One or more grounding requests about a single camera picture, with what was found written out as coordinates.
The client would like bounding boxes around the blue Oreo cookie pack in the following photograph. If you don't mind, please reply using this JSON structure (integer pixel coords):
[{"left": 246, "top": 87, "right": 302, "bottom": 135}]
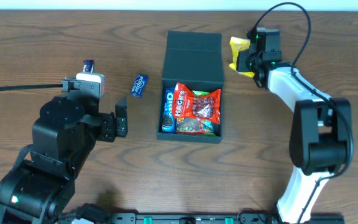
[{"left": 162, "top": 87, "right": 176, "bottom": 133}]

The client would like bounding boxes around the blue Eclipse mint pack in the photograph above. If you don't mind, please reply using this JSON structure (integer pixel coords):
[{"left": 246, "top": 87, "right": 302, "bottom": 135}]
[{"left": 130, "top": 74, "right": 149, "bottom": 98}]

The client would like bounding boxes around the red Hacks candy bag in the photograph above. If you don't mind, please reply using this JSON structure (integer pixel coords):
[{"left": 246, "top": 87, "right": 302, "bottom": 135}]
[{"left": 172, "top": 83, "right": 221, "bottom": 124}]

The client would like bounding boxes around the purple Dairy Milk chocolate bar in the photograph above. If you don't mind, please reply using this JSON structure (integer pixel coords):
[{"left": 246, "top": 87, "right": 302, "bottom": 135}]
[{"left": 83, "top": 60, "right": 94, "bottom": 73}]

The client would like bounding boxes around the yellow Hacks candy bag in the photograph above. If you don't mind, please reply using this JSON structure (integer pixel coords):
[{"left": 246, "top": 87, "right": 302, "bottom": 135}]
[{"left": 229, "top": 37, "right": 254, "bottom": 78}]

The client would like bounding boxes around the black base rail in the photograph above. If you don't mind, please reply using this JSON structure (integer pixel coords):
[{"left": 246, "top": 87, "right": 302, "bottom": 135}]
[{"left": 104, "top": 212, "right": 345, "bottom": 224}]

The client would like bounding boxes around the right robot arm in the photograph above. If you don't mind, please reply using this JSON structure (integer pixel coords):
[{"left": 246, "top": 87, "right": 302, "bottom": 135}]
[{"left": 230, "top": 27, "right": 353, "bottom": 223}]

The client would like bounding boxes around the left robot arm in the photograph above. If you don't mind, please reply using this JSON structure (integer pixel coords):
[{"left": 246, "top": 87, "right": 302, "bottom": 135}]
[{"left": 0, "top": 78, "right": 128, "bottom": 223}]

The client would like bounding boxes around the dark green open box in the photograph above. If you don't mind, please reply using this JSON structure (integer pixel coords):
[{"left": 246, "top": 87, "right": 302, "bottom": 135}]
[{"left": 157, "top": 30, "right": 224, "bottom": 144}]

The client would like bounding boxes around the Haribo gummy bag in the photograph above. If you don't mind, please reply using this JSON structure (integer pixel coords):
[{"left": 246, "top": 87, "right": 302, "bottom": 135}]
[{"left": 175, "top": 91, "right": 215, "bottom": 134}]

